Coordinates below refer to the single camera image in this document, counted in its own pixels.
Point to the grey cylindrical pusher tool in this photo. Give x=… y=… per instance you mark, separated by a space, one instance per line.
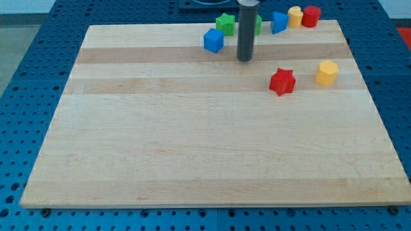
x=246 y=29

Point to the blue cube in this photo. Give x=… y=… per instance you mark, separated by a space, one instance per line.
x=213 y=40

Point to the green star block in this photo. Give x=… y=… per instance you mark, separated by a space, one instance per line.
x=226 y=24

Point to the red star block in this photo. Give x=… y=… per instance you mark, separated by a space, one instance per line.
x=282 y=82

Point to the green round block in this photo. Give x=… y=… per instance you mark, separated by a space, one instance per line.
x=258 y=25

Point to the blue triangle block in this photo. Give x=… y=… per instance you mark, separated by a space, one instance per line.
x=279 y=22

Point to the yellow heart block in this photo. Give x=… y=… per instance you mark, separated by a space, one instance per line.
x=295 y=15

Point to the red cylinder block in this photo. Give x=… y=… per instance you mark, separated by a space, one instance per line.
x=311 y=15

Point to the yellow hexagon block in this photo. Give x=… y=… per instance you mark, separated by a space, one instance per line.
x=326 y=73

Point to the wooden board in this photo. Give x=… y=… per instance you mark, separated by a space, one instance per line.
x=150 y=119

